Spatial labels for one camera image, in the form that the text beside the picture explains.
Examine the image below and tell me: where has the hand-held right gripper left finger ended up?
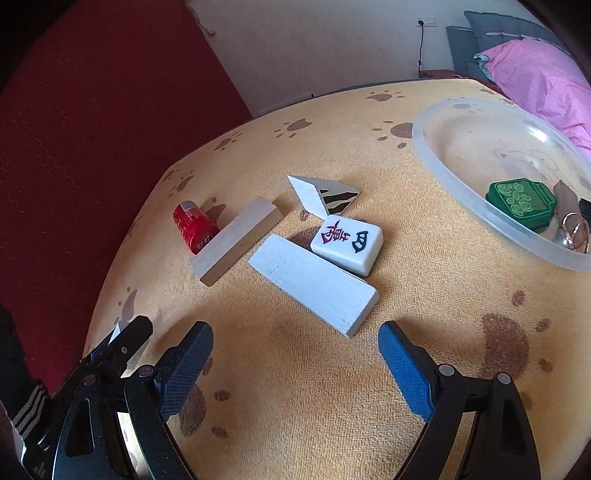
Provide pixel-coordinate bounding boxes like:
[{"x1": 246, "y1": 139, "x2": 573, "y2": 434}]
[{"x1": 52, "y1": 320, "x2": 215, "y2": 480}]

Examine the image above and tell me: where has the grey headboard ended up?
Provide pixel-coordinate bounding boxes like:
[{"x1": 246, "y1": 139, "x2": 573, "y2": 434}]
[{"x1": 445, "y1": 10, "x2": 568, "y2": 81}]

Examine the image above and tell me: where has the rose gold wire ring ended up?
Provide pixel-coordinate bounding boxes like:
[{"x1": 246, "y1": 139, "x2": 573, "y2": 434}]
[{"x1": 554, "y1": 211, "x2": 591, "y2": 254}]

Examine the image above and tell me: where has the dark wooden wedge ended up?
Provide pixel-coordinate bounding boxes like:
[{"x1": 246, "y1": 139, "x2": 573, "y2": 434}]
[{"x1": 553, "y1": 180, "x2": 583, "y2": 217}]

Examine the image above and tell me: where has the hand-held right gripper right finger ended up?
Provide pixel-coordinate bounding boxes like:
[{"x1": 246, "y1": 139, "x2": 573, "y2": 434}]
[{"x1": 378, "y1": 320, "x2": 542, "y2": 480}]

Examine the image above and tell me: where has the white mahjong tile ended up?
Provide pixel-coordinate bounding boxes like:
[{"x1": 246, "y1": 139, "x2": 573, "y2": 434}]
[{"x1": 310, "y1": 215, "x2": 385, "y2": 278}]

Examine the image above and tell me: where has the white striped tile shard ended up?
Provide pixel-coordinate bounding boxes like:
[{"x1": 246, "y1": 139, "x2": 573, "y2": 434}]
[{"x1": 287, "y1": 174, "x2": 362, "y2": 217}]

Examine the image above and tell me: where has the black power cable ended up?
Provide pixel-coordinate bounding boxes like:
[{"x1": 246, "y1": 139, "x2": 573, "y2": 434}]
[{"x1": 416, "y1": 21, "x2": 428, "y2": 77}]

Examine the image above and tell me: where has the pink blanket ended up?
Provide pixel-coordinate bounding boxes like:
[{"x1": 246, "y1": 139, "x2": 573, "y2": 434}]
[{"x1": 475, "y1": 38, "x2": 591, "y2": 160}]

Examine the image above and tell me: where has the red cylindrical tin can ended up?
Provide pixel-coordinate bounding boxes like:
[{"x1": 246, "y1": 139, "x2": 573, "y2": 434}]
[{"x1": 173, "y1": 200, "x2": 220, "y2": 256}]

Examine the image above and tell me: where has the green jar-shaped tin box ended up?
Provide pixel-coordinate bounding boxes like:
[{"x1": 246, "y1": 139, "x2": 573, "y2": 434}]
[{"x1": 485, "y1": 176, "x2": 559, "y2": 232}]

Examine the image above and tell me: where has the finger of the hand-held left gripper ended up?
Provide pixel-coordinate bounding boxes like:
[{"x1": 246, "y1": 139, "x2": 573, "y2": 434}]
[{"x1": 83, "y1": 316, "x2": 154, "y2": 377}]

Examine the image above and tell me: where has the yellow paw-print blanket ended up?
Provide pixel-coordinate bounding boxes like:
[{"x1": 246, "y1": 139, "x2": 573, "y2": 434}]
[{"x1": 81, "y1": 78, "x2": 591, "y2": 480}]

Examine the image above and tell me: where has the light wooden block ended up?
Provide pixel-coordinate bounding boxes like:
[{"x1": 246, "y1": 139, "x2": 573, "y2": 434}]
[{"x1": 190, "y1": 198, "x2": 284, "y2": 288}]

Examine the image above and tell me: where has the red curtain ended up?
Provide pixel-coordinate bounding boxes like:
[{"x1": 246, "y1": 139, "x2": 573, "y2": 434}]
[{"x1": 0, "y1": 0, "x2": 254, "y2": 398}]

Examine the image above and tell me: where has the dark red cloth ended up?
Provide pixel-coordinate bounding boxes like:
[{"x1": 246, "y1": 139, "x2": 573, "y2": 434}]
[{"x1": 422, "y1": 68, "x2": 504, "y2": 95}]

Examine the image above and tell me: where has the white rectangular block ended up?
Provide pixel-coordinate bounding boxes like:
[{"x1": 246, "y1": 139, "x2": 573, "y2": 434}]
[{"x1": 248, "y1": 233, "x2": 380, "y2": 339}]

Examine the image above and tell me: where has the clear plastic bowl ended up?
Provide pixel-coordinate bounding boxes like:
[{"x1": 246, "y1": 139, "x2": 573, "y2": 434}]
[{"x1": 411, "y1": 98, "x2": 591, "y2": 273}]

